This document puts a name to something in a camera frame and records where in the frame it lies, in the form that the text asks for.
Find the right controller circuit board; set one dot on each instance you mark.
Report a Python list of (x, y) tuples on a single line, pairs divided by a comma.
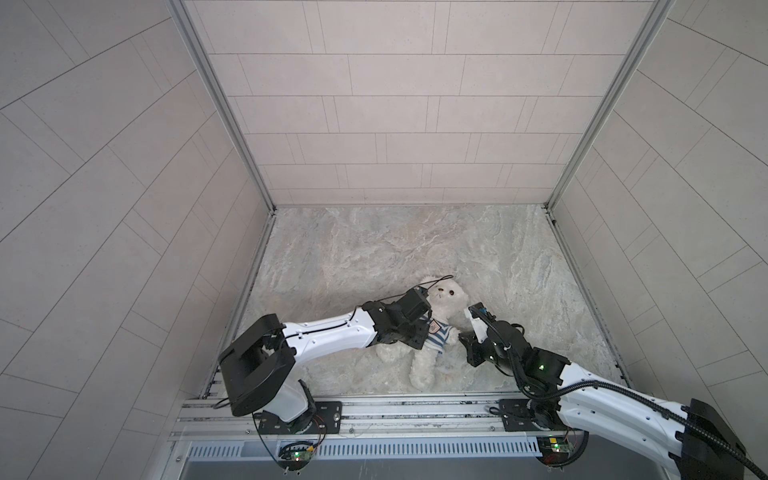
[(554, 450)]

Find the ventilation grille strip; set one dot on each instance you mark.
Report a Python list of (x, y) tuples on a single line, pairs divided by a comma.
[(383, 448)]

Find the white teddy bear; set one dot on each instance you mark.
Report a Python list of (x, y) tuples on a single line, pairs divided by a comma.
[(447, 299)]

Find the aluminium mounting rail frame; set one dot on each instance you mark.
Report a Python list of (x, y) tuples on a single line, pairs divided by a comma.
[(426, 416)]

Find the left controller circuit board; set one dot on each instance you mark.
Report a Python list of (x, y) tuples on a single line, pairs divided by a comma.
[(297, 455)]

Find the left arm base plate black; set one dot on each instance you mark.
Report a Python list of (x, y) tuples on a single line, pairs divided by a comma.
[(324, 418)]

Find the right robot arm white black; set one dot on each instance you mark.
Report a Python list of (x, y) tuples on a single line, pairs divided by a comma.
[(690, 440)]

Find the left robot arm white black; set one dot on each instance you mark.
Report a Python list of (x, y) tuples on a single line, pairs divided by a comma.
[(256, 365)]

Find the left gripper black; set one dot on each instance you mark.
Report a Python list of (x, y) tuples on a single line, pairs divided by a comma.
[(414, 327)]

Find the controller circuit board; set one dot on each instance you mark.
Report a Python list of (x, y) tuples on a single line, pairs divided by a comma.
[(297, 455), (554, 450)]

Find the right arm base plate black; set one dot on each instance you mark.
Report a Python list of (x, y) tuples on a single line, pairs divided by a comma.
[(516, 416)]

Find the blue white striped knit sweater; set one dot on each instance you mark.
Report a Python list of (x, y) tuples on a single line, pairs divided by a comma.
[(438, 337)]

